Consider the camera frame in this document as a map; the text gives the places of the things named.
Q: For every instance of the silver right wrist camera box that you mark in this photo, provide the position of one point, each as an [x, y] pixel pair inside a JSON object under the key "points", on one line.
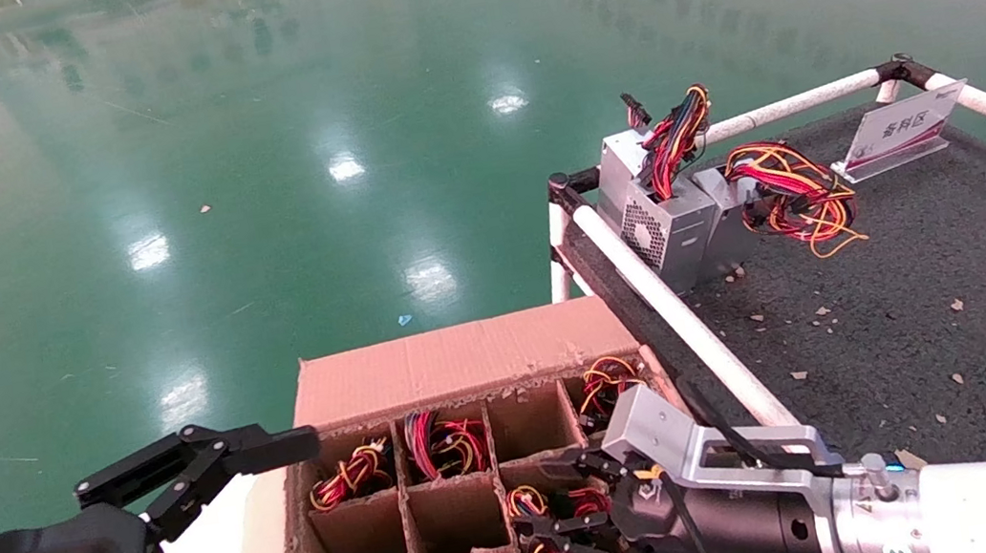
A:
{"points": [[660, 431]]}

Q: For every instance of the large cardboard scrap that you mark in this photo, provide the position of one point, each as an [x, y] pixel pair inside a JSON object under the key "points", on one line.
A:
{"points": [[911, 457]]}

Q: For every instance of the cardboard box with dividers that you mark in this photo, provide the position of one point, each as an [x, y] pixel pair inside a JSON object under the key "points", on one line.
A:
{"points": [[456, 359]]}

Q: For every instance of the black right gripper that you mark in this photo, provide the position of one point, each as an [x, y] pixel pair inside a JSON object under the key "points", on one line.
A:
{"points": [[731, 528]]}

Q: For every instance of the white pipe table frame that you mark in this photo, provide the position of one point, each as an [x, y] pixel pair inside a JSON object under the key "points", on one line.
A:
{"points": [[648, 282]]}

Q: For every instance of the clear acrylic label sign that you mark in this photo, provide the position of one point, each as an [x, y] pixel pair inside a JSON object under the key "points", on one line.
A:
{"points": [[906, 124]]}

